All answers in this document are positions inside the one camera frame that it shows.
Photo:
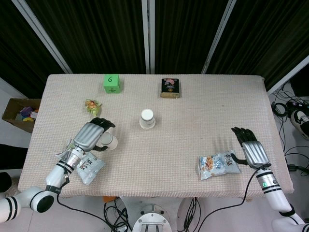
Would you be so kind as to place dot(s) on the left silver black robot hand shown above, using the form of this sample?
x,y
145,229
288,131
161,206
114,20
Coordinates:
x,y
87,135

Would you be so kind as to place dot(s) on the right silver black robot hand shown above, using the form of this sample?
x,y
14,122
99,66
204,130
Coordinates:
x,y
255,151

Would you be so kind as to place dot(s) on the white paper cup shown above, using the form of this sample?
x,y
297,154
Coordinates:
x,y
109,140
147,119

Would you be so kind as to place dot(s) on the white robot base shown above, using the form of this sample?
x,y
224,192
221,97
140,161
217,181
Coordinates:
x,y
150,221

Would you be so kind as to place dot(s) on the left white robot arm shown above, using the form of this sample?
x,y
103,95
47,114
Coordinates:
x,y
51,176

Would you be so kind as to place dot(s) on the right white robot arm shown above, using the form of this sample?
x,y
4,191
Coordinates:
x,y
275,191

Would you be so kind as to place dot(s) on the crumpled clear green wrapper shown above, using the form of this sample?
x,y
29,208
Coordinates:
x,y
64,150

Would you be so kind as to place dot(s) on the green orange snack packet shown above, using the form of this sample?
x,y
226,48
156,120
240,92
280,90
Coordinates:
x,y
92,106

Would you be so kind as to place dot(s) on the white blue snack bag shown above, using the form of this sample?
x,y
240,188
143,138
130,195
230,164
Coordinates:
x,y
90,166

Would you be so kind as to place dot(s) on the blue peanut snack bag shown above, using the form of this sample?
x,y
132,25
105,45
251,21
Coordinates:
x,y
218,164

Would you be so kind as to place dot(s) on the white black sneaker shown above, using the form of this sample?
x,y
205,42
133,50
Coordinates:
x,y
299,120

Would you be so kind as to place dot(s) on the green number cube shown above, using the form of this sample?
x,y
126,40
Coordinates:
x,y
111,83

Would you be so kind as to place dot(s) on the brown cardboard box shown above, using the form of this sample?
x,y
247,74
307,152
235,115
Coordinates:
x,y
20,114

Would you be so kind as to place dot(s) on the beige checkered tablecloth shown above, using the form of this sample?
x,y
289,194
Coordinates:
x,y
169,137

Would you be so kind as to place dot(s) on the dark snack box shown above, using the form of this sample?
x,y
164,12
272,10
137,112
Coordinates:
x,y
170,88

